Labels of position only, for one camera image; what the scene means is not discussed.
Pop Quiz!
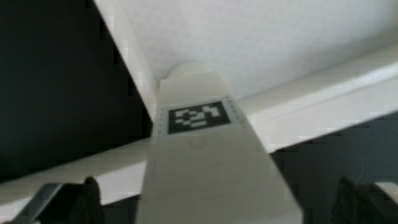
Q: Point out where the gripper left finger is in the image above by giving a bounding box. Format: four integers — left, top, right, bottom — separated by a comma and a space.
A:
11, 177, 105, 224

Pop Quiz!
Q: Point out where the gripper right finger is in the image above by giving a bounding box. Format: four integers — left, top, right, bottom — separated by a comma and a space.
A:
331, 178, 398, 224

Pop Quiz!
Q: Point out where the white desk leg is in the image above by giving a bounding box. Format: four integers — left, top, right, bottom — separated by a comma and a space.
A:
137, 62, 304, 224

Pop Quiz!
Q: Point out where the white desk top tray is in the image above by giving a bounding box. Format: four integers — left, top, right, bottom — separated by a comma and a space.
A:
0, 0, 398, 221

